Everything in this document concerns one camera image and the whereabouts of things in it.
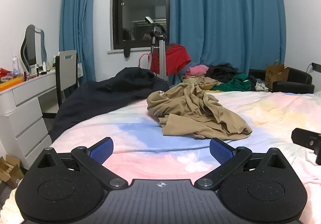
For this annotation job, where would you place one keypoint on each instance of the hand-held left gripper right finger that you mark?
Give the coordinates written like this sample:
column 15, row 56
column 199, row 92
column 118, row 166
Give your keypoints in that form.
column 220, row 151

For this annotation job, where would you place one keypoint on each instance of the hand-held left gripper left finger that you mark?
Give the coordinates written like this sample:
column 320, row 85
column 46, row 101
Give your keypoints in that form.
column 101, row 150

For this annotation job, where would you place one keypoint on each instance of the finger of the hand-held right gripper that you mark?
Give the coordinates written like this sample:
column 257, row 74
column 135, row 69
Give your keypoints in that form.
column 304, row 137

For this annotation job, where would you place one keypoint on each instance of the tan garment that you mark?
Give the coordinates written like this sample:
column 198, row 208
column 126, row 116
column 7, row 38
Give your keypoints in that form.
column 190, row 108

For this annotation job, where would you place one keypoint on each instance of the beige clothes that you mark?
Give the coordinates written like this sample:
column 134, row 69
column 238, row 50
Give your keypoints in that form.
column 205, row 82

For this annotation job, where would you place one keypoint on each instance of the black clothes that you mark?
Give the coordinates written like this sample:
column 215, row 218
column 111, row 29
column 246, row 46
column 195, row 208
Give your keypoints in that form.
column 220, row 72

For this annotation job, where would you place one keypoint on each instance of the pastel bed sheet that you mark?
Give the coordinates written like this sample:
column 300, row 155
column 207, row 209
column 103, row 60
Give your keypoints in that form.
column 263, row 113

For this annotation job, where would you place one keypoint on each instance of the dark blanket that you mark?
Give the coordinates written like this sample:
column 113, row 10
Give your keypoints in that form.
column 100, row 98

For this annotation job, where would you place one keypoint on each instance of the black armchair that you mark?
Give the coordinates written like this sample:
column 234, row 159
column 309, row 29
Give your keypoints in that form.
column 296, row 80

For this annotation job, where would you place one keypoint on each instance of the white patterned cloth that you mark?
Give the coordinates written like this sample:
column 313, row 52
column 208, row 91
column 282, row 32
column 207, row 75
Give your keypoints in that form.
column 262, row 86

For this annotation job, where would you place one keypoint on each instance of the brown paper bag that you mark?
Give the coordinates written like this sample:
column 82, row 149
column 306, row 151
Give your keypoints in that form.
column 275, row 74

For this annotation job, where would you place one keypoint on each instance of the green garment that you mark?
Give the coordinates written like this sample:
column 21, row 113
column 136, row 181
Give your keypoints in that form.
column 238, row 84

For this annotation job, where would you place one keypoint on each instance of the white dressing table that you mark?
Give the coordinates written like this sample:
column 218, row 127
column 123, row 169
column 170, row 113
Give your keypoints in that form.
column 25, row 118

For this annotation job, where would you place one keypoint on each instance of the pink garment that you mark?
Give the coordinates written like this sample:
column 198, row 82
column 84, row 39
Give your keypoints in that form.
column 196, row 70

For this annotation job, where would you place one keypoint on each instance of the cardboard boxes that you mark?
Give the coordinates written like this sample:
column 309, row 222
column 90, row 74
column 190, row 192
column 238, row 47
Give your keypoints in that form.
column 10, row 171

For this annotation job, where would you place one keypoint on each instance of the row of cosmetic bottles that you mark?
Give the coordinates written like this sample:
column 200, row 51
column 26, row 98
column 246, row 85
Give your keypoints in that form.
column 44, row 67

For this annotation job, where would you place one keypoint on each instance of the small black hanging object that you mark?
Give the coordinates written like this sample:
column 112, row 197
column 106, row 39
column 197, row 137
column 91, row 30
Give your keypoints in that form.
column 127, row 52

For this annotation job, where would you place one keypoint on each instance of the red garment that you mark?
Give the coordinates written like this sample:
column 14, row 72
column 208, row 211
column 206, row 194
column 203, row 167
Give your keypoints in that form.
column 175, row 59

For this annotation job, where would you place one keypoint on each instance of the garment steamer stand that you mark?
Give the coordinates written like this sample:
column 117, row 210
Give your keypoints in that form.
column 162, row 58

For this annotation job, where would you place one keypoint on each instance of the orange tray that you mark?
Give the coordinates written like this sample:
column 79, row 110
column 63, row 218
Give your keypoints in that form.
column 11, row 82

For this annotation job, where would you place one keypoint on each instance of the white spray can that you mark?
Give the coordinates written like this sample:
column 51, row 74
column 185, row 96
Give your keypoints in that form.
column 16, row 65

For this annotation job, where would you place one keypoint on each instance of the red packet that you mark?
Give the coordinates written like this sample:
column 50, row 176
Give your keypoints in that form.
column 5, row 72

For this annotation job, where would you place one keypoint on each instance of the wavy vanity mirror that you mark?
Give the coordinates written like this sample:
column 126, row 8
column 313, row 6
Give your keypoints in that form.
column 32, row 45

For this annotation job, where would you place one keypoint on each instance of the narrow blue curtain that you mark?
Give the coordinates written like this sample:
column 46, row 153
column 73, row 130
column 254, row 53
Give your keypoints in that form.
column 75, row 25

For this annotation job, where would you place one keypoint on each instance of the wide blue curtain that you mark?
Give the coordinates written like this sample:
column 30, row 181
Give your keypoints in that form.
column 225, row 18

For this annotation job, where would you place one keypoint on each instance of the dark window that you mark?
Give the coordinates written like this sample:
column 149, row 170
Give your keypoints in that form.
column 140, row 0

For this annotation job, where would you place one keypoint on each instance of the black wall socket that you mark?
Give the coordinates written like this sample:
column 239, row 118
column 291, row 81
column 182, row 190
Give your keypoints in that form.
column 316, row 67

